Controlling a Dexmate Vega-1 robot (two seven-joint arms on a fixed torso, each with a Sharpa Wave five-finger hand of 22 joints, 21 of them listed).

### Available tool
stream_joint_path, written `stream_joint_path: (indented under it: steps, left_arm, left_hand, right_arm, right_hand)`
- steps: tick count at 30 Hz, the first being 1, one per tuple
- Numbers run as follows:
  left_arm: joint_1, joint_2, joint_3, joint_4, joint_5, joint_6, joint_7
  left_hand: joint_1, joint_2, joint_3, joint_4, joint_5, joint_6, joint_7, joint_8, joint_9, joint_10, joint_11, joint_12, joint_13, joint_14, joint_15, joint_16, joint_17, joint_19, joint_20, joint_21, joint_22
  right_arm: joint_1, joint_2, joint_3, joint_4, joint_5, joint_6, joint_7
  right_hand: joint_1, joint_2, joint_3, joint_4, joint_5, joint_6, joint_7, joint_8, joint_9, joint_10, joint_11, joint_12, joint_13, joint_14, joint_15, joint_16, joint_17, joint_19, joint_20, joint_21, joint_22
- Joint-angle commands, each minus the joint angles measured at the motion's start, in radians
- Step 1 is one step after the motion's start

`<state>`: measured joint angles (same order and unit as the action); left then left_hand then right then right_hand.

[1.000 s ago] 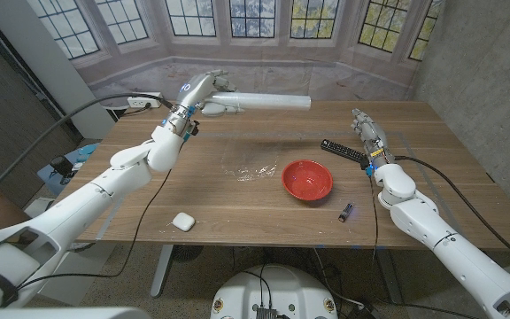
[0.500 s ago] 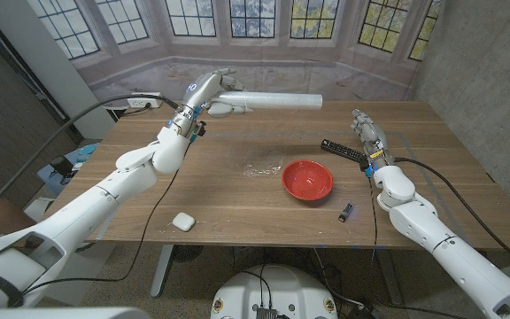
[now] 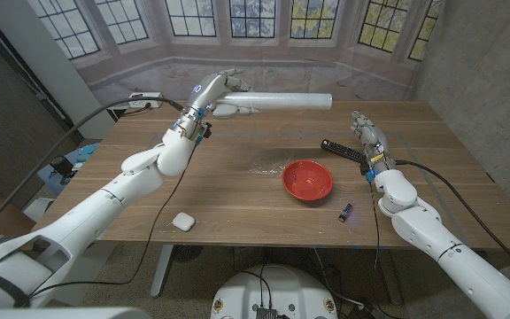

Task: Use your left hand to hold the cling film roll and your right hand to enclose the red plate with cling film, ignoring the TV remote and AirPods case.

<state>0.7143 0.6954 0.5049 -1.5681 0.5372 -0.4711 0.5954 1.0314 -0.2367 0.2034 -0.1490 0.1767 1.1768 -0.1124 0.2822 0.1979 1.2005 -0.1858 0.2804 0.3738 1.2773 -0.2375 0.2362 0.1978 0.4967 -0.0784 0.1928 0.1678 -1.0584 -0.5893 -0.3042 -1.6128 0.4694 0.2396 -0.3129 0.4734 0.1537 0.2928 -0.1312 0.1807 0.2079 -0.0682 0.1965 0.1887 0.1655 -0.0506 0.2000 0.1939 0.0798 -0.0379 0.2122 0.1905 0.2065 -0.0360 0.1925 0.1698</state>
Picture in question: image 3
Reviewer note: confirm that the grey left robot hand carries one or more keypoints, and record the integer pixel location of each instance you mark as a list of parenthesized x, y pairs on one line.
[(206, 88)]

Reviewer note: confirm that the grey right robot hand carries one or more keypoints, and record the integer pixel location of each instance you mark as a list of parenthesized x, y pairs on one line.
[(374, 142)]

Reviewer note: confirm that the cling film roll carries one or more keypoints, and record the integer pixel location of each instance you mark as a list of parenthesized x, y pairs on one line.
[(290, 101)]

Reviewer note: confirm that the clear cling film sheet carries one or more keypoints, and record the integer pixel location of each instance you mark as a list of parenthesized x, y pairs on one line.
[(268, 170)]

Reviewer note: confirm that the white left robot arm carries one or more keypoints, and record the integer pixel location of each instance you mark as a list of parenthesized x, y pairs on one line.
[(82, 217)]

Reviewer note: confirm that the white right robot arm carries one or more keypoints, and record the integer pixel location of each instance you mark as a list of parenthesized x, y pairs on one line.
[(458, 261)]

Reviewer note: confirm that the black TV remote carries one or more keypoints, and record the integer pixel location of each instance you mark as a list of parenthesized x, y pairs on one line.
[(339, 150)]

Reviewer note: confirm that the red plate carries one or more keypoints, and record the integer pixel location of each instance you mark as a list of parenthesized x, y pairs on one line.
[(307, 181)]

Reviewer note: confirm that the white AirPods case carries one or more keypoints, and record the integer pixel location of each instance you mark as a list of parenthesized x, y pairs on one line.
[(184, 221)]

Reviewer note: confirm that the white power strip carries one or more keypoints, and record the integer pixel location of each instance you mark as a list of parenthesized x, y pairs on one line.
[(142, 103)]

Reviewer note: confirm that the small black battery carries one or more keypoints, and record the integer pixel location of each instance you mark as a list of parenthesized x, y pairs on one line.
[(345, 212)]

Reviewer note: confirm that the printed window backdrop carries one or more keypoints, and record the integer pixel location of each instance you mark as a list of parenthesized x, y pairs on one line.
[(281, 53)]

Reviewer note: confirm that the grey table leg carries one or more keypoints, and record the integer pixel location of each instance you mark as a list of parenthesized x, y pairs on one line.
[(161, 270), (390, 277)]

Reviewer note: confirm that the blue box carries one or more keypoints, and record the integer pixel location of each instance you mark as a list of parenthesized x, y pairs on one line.
[(84, 153)]

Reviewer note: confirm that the black round object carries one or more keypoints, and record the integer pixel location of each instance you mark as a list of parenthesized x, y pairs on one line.
[(61, 165)]

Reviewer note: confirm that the black round fan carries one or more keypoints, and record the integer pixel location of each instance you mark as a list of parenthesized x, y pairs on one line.
[(186, 252)]

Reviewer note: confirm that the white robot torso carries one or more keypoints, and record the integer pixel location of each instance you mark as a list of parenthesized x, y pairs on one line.
[(277, 288)]

